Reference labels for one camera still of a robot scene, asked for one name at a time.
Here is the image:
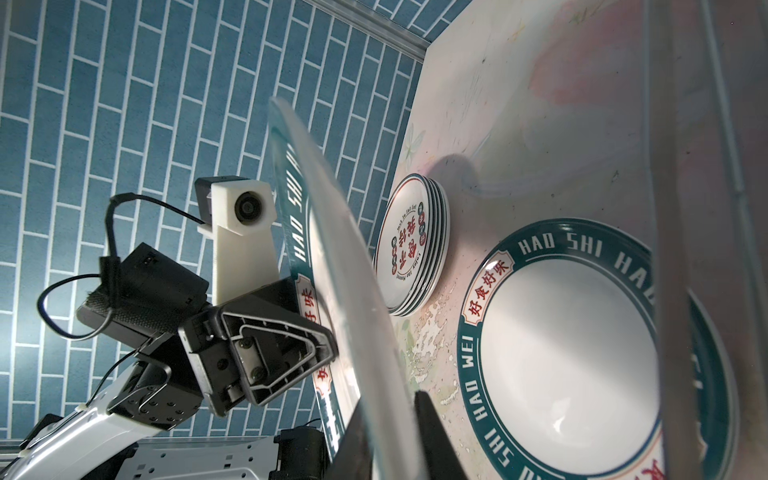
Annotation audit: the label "aluminium mounting rail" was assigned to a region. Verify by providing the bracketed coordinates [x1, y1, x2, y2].
[116, 437, 278, 479]

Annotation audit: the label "small red rimmed white plate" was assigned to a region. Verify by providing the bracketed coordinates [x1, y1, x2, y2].
[391, 177, 450, 317]

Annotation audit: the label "white plate red characters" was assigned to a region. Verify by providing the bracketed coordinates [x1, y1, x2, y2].
[374, 174, 434, 313]

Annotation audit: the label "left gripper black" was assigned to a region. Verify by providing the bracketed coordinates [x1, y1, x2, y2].
[178, 278, 338, 417]

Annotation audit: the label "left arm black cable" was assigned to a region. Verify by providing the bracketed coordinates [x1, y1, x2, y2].
[35, 191, 208, 409]

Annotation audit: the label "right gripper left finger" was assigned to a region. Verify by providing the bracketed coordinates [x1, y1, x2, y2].
[324, 400, 373, 480]

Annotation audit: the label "metal wire dish rack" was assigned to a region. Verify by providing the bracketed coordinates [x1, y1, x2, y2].
[642, 1, 767, 479]

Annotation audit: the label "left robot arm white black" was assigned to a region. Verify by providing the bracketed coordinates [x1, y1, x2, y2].
[1, 244, 338, 479]

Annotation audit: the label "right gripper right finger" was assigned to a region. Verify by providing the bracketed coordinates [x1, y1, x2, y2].
[414, 391, 467, 480]

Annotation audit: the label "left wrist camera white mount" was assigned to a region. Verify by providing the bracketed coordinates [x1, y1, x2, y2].
[194, 176, 280, 305]

